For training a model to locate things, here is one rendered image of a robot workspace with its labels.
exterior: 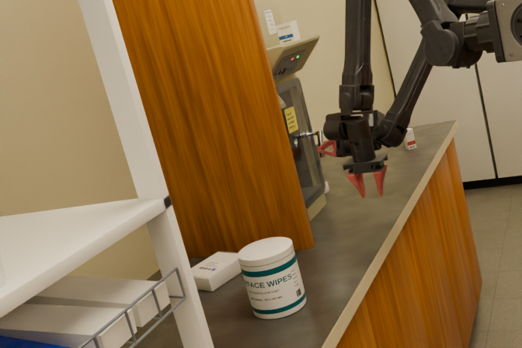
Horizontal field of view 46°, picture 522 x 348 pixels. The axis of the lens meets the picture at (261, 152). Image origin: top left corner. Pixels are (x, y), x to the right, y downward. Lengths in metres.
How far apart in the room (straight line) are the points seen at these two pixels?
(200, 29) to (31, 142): 0.54
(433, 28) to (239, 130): 0.66
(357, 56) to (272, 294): 0.60
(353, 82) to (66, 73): 0.80
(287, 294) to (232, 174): 0.51
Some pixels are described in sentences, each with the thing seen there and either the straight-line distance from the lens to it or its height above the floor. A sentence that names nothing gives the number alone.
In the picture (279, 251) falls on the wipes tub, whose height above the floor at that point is 1.09.
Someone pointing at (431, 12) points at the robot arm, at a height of 1.51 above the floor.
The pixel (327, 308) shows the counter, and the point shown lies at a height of 0.94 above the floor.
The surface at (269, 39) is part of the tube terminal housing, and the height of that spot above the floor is 1.53.
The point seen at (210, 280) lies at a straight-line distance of 1.67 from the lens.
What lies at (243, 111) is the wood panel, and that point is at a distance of 1.73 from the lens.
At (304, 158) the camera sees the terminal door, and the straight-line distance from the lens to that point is 2.00.
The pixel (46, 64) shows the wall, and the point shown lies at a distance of 1.78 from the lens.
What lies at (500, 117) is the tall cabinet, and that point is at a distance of 4.84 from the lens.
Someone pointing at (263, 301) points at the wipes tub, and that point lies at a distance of 1.42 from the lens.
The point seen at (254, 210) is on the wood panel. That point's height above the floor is 1.07.
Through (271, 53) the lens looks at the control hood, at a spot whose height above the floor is 1.50.
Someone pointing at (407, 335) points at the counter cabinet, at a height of 0.59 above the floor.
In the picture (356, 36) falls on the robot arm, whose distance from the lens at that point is 1.53.
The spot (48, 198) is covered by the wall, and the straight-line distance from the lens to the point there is 1.70.
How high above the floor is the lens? 1.56
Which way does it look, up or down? 11 degrees down
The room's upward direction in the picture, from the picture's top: 15 degrees counter-clockwise
